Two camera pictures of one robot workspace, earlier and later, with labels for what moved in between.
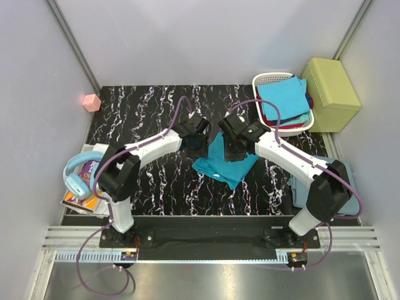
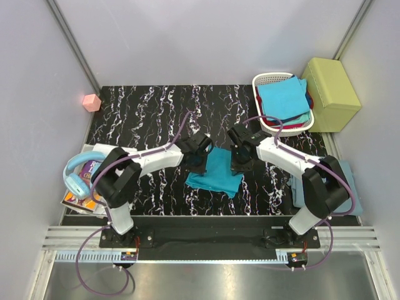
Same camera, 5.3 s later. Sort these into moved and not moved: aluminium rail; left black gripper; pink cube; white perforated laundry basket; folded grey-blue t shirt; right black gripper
Moved: right black gripper; left black gripper
Not moved: white perforated laundry basket; pink cube; aluminium rail; folded grey-blue t shirt
